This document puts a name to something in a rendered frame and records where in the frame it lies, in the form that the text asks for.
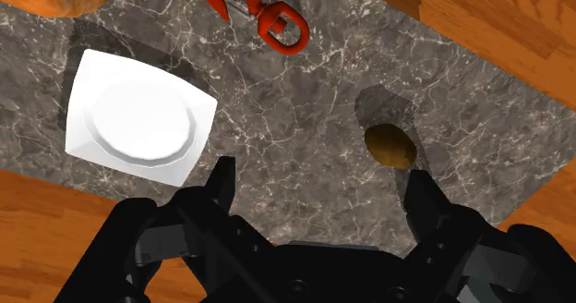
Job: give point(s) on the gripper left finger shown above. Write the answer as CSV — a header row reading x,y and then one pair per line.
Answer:
x,y
203,230

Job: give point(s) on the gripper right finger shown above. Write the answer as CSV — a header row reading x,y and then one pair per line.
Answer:
x,y
454,234

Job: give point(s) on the brown potato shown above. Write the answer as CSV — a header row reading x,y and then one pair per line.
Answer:
x,y
389,145

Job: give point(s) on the white square plate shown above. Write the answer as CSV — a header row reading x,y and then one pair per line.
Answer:
x,y
139,119

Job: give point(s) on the red can opener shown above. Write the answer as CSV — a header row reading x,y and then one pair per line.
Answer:
x,y
270,20

